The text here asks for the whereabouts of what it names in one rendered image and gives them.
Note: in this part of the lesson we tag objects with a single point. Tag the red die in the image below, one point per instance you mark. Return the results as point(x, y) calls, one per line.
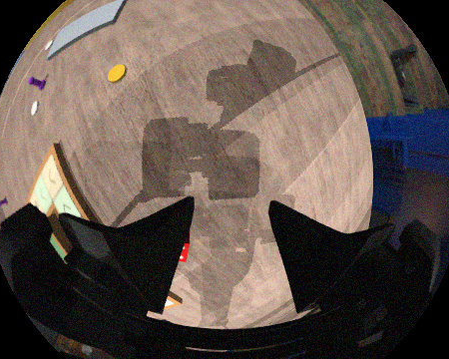
point(185, 251)

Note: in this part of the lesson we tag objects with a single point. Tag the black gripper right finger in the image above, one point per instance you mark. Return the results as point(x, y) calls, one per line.
point(315, 256)

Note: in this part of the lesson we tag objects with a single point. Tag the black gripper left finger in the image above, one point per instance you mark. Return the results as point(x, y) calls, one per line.
point(145, 253)

